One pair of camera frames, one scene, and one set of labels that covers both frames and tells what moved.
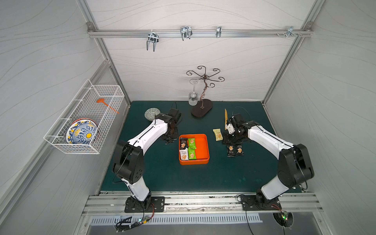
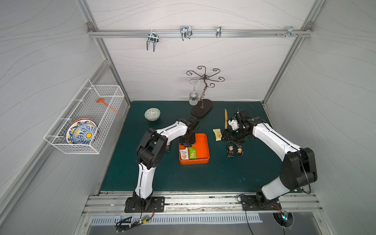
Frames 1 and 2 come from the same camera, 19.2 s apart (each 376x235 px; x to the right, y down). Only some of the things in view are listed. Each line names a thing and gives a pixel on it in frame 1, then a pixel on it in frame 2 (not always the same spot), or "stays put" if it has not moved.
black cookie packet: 239,151 stays put
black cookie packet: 230,151 stays put
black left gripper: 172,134 -> 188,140
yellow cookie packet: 218,134 stays put
